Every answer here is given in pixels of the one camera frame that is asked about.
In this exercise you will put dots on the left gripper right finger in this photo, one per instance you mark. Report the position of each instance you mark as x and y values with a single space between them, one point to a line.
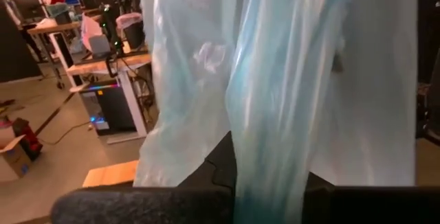
318 196

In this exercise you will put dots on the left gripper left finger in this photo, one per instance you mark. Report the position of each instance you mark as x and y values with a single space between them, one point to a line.
216 169

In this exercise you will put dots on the blue plastic bin liner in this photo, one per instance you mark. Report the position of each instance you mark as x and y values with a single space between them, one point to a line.
275 97

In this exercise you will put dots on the black background robot arm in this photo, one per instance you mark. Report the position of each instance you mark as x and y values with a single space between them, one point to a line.
110 24

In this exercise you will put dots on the pink plastic bag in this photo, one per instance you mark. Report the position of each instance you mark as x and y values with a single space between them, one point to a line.
90 28

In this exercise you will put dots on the white standing desk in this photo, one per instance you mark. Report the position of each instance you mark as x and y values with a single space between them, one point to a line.
130 90

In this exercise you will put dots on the black computer tower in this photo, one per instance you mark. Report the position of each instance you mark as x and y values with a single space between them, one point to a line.
110 109

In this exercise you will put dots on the bin with pink liner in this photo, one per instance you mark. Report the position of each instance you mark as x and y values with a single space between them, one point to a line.
130 28

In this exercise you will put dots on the red and black equipment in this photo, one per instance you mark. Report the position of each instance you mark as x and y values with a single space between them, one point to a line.
29 138

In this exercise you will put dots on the open cardboard box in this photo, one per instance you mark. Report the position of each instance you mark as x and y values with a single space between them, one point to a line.
13 158

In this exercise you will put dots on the wooden top background desk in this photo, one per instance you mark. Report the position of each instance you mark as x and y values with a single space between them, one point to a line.
51 26

